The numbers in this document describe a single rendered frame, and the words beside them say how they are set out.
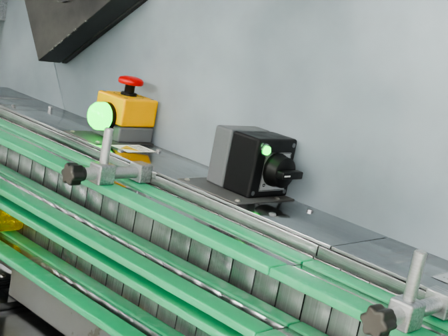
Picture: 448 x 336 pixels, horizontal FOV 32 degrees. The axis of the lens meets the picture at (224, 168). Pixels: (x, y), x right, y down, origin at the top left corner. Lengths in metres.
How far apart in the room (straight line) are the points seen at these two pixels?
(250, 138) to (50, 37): 0.51
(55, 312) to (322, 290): 0.59
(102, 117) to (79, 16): 0.20
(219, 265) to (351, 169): 0.21
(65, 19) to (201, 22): 0.27
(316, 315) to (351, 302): 0.13
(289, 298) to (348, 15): 0.37
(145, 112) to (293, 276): 0.51
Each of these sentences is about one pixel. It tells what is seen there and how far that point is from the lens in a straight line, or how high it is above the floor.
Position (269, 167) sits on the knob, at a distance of 0.99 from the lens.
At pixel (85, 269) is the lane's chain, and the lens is 1.19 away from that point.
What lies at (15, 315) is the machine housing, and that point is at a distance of 1.33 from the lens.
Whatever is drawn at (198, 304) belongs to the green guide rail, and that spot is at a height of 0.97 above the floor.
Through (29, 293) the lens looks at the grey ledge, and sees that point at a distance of 1.32.
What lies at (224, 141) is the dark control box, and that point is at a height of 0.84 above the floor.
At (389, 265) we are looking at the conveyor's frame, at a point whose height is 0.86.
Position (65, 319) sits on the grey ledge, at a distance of 1.24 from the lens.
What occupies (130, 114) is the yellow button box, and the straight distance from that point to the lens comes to 1.20.
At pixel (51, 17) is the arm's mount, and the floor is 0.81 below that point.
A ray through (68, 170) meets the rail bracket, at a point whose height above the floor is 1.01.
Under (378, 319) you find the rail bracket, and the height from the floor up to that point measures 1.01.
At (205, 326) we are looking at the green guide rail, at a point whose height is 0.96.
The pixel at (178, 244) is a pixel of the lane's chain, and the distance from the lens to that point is 1.02.
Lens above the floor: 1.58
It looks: 47 degrees down
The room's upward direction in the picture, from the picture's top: 92 degrees counter-clockwise
